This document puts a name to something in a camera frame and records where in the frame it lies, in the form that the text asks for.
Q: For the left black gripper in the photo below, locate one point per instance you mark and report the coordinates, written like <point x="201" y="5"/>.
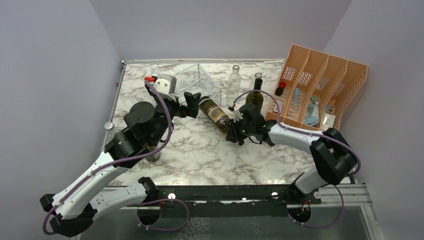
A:
<point x="193" y="102"/>

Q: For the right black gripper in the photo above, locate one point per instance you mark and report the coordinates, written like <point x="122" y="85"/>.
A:
<point x="233" y="135"/>

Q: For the silver-neck green wine bottle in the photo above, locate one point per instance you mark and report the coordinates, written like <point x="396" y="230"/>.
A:
<point x="215" y="113"/>

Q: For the dark-neck green wine bottle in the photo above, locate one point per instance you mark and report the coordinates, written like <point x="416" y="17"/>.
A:
<point x="255" y="97"/>

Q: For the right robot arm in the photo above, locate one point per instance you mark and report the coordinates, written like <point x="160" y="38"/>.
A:
<point x="329" y="150"/>

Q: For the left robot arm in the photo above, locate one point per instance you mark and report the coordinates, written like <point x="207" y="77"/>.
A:
<point x="148" y="130"/>

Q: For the red-cap bottle in organizer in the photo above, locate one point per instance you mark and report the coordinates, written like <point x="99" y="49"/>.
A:
<point x="280" y="88"/>

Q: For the clear square glass bottle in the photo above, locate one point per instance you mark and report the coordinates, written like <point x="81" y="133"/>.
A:
<point x="233" y="85"/>

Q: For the green wine bottle near left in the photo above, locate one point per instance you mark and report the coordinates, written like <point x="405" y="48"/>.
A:
<point x="153" y="157"/>

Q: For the blue item in organizer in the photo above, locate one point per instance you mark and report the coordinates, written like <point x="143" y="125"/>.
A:
<point x="312" y="115"/>

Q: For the orange plastic file organizer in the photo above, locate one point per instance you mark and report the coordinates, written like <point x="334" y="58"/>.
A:
<point x="312" y="76"/>

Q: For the white packet in organizer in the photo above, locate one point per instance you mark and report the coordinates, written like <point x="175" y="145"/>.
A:
<point x="328" y="121"/>

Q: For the clear jar silver lid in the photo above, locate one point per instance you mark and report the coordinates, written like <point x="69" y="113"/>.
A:
<point x="109" y="127"/>

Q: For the white wire wine rack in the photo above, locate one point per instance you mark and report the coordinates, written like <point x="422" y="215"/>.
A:
<point x="191" y="77"/>

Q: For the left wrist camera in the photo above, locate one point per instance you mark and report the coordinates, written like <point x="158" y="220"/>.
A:
<point x="164" y="84"/>

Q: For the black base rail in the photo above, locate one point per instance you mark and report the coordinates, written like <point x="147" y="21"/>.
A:
<point x="216" y="201"/>

